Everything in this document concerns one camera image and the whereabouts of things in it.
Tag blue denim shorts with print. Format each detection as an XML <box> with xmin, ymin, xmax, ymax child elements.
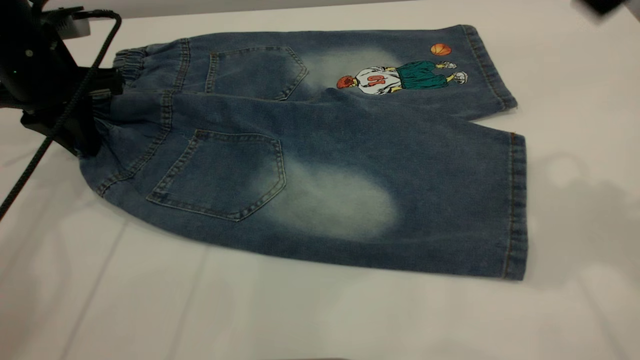
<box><xmin>77</xmin><ymin>24</ymin><xmax>528</xmax><ymax>281</ymax></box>

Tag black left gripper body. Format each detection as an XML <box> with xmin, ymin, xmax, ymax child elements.
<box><xmin>21</xmin><ymin>68</ymin><xmax>124</xmax><ymax>151</ymax></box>

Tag long black braided cable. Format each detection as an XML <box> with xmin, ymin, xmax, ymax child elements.
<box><xmin>0</xmin><ymin>9</ymin><xmax>123</xmax><ymax>221</ymax></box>

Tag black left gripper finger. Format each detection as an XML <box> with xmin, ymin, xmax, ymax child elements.
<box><xmin>75</xmin><ymin>117</ymin><xmax>103</xmax><ymax>157</ymax></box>

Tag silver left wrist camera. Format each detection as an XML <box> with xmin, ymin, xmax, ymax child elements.
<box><xmin>42</xmin><ymin>6</ymin><xmax>92</xmax><ymax>40</ymax></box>

